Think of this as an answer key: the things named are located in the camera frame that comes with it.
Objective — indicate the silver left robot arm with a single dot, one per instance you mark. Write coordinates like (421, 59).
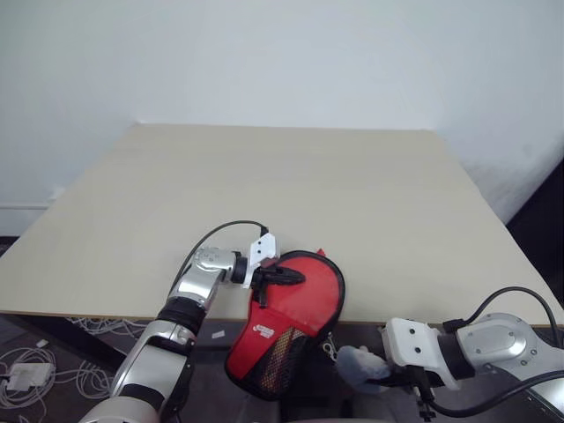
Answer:
(194, 286)

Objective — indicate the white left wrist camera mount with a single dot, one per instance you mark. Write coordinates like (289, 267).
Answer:
(264, 249)

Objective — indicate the blue-grey plush ball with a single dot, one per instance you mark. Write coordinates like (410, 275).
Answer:
(359, 365)

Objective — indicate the black table frame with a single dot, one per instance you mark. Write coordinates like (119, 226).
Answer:
(75, 339)

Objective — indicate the white paper tag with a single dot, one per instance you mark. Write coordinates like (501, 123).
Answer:
(218, 335)

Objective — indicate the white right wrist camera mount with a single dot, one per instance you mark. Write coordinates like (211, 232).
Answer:
(410, 343)

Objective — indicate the red black paddle case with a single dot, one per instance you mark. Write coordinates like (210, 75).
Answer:
(260, 348)

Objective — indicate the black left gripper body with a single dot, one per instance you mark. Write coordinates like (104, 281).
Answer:
(263, 291)

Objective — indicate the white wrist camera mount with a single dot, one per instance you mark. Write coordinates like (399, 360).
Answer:
(264, 249)
(410, 343)

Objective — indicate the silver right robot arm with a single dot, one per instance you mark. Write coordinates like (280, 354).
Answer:
(506, 339)

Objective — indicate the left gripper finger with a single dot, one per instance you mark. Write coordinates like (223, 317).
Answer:
(286, 276)

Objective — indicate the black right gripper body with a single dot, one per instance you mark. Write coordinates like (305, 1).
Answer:
(423, 388)

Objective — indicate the white power adapter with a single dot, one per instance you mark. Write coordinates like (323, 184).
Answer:
(28, 378)

